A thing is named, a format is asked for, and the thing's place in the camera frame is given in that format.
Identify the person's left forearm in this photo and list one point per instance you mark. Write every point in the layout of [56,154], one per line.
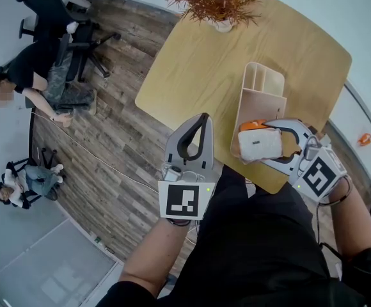
[153,257]

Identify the black high-back office chair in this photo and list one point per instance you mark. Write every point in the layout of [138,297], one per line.
[52,11]

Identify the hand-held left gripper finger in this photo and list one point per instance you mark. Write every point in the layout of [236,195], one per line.
[208,146]
[174,146]

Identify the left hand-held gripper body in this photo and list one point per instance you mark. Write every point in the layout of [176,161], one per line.
[185,197]

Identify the white and orange box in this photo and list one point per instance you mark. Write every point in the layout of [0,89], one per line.
[259,144]

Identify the light wooden square table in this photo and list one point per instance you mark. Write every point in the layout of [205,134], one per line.
[204,75]

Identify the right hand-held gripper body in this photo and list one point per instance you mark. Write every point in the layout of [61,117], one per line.
[320,171]

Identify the person's right forearm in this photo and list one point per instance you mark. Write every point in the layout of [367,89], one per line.
[355,222]

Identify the beige desk organizer tray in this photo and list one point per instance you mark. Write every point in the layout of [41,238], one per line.
[260,104]

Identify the orange plant in white pot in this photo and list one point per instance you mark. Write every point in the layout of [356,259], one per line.
[217,2]

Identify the small orange object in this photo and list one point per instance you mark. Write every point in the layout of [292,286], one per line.
[364,139]

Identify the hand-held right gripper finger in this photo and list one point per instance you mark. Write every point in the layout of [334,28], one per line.
[284,163]
[292,125]

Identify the black wrist band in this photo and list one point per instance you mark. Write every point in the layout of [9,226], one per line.
[179,222]

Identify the person's black shirt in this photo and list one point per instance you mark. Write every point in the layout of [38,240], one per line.
[256,245]

